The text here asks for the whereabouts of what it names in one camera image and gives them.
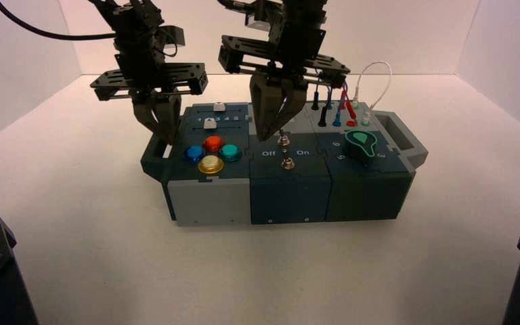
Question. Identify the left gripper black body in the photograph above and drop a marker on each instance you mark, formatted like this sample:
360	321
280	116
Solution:
150	76

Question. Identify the blue round push button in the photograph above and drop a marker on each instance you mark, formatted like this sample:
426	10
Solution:
194	154

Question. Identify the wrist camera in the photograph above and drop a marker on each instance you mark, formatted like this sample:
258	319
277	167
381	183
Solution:
260	19
172	38

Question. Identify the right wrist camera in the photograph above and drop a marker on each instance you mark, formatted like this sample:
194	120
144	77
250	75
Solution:
260	19

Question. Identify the yellow round push button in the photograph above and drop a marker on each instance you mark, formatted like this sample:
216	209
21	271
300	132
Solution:
210	165

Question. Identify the teal round push button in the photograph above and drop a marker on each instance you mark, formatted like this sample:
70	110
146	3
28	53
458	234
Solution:
230	153

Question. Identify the teal and grey task box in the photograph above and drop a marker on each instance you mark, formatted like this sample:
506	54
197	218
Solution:
287	188

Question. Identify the green pointer rotary knob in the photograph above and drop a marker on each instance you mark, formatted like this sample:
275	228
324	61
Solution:
361	144

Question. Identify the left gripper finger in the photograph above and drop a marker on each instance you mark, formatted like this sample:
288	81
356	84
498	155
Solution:
147	115
172	114

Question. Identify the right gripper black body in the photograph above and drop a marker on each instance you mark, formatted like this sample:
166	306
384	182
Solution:
296	49

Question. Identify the metal toggle switch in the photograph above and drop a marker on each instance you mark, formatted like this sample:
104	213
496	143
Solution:
283	141
288	161

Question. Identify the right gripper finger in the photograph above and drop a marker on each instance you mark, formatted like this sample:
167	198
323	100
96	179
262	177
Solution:
264	105
295	101

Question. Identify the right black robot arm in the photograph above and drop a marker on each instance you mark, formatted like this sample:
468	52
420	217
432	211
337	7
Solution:
302	11

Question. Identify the white slider knob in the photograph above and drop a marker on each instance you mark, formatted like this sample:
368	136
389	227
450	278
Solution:
218	106
209	124

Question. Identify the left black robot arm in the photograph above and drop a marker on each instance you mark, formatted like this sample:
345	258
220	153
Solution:
132	18

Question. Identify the red round push button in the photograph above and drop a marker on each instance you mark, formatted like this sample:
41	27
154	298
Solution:
213	143

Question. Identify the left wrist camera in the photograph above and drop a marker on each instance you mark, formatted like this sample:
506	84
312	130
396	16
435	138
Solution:
172	38

